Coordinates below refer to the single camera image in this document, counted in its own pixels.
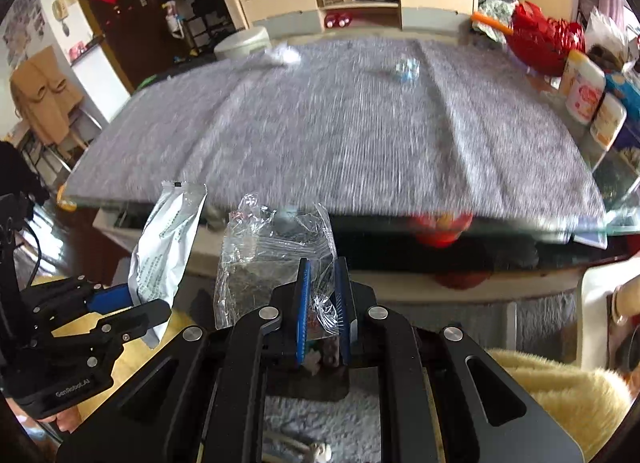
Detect grey-white foil pouch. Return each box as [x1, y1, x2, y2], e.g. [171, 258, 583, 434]
[127, 180, 208, 349]

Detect clear plastic bag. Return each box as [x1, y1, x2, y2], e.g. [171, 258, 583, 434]
[214, 194, 337, 339]

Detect yellow fluffy blanket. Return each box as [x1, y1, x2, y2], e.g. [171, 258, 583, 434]
[489, 349, 634, 461]

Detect grey woven table cloth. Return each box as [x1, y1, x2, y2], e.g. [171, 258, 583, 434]
[65, 38, 604, 219]

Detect white round stool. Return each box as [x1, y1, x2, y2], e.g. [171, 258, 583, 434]
[214, 26, 271, 61]

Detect crumpled white tissue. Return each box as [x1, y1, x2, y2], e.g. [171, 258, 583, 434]
[264, 44, 302, 67]

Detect brown wooden door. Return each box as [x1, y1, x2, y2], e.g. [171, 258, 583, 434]
[79, 0, 184, 91]

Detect small crumpled clear wrapper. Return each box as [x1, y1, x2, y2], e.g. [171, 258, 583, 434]
[394, 56, 421, 82]

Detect white yellow-cap lotion bottle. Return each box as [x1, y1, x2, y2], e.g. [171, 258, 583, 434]
[560, 50, 605, 126]

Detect red plastic basket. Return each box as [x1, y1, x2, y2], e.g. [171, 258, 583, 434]
[506, 1, 586, 77]

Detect floral cloth pile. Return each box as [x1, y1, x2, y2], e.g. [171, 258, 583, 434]
[471, 0, 518, 45]

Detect wooden TV cabinet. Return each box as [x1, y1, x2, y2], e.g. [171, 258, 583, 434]
[240, 0, 480, 39]

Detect orange handle tool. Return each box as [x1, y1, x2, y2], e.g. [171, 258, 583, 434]
[471, 11, 513, 36]

